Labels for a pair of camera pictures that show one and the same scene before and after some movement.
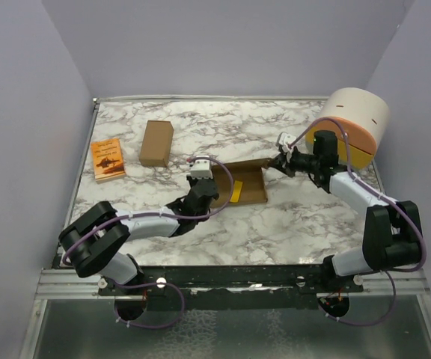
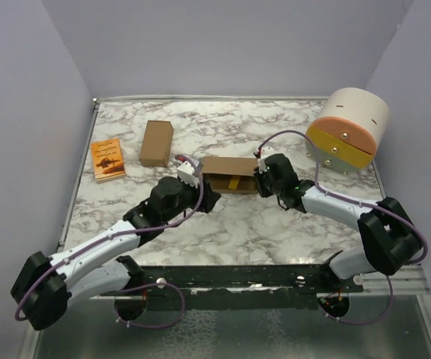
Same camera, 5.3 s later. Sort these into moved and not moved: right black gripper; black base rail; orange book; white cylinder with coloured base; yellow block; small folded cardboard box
Moved: yellow block; right black gripper
Not moved: orange book; black base rail; small folded cardboard box; white cylinder with coloured base
